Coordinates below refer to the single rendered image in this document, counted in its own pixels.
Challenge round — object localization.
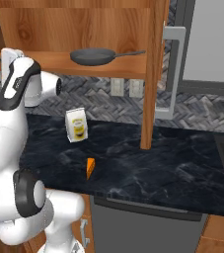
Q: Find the orange cheese wedge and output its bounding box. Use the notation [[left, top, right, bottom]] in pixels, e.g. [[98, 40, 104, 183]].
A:
[[85, 157, 96, 182]]

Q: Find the dark dishwasher handle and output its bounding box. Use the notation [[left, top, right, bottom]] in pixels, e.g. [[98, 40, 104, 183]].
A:
[[93, 196, 203, 222]]

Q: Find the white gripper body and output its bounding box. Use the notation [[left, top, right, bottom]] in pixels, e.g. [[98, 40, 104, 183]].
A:
[[0, 47, 26, 80]]

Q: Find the grey range hood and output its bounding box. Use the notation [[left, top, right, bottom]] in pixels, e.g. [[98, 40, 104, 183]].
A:
[[167, 0, 224, 97]]

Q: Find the dark grey frying pan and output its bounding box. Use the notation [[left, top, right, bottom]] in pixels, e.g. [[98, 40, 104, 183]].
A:
[[69, 46, 147, 67]]

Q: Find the white bag with yellow label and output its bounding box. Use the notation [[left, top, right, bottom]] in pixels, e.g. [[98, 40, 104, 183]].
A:
[[65, 107, 89, 143]]

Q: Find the grey dishwasher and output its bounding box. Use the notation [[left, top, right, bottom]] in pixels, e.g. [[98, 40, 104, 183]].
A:
[[89, 193, 209, 253]]

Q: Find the wooden base cabinet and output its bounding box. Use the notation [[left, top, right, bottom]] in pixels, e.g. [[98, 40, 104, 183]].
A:
[[194, 212, 224, 253]]

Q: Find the open wooden wall cabinet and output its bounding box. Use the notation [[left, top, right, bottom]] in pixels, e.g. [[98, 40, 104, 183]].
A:
[[0, 0, 151, 80]]

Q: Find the grey base cabinet handle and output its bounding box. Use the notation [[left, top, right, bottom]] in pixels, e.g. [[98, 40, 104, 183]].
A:
[[79, 218, 91, 249]]

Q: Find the wooden base cabinet door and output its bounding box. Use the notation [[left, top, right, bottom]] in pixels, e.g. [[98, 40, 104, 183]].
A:
[[24, 193, 96, 253]]

